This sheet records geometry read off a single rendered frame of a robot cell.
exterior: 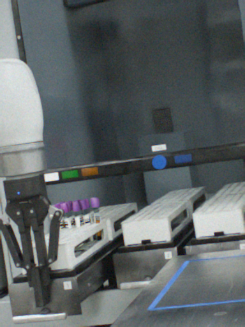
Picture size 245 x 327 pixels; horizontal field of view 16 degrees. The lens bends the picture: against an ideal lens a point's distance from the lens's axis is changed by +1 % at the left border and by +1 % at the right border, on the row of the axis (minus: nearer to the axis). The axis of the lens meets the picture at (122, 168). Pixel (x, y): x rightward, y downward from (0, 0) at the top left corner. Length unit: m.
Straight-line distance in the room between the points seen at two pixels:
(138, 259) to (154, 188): 0.70
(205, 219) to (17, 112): 0.48
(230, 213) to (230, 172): 0.81
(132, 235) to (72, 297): 0.26
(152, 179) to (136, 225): 0.66
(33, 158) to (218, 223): 0.44
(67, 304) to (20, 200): 0.21
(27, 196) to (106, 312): 0.38
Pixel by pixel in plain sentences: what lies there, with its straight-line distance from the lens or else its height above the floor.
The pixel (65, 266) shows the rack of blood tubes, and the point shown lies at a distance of 1.65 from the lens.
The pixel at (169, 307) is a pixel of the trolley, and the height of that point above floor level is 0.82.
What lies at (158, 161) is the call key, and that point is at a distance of 1.81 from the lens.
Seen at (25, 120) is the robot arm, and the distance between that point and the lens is 1.55.
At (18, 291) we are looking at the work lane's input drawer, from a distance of 1.65.
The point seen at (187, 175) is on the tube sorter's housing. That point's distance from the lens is 2.45.
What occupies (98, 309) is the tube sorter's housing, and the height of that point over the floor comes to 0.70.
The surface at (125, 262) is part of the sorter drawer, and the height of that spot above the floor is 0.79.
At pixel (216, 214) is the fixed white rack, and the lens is 1.78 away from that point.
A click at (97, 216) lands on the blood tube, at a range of 1.88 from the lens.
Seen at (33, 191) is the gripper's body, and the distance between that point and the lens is 1.56.
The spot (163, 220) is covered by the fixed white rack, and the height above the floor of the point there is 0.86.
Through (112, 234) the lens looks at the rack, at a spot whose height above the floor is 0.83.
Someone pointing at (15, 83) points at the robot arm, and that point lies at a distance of 1.55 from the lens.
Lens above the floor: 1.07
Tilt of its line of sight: 3 degrees down
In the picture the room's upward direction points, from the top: 9 degrees counter-clockwise
